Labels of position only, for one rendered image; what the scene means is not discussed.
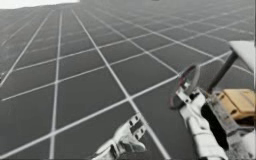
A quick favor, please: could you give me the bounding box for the dark steering wheel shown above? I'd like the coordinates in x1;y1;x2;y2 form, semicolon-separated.
169;63;202;111

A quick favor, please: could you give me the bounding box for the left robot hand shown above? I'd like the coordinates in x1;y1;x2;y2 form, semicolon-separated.
112;113;148;155

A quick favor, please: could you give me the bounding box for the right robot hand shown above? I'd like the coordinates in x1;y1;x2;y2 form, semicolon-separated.
175;81;208;126

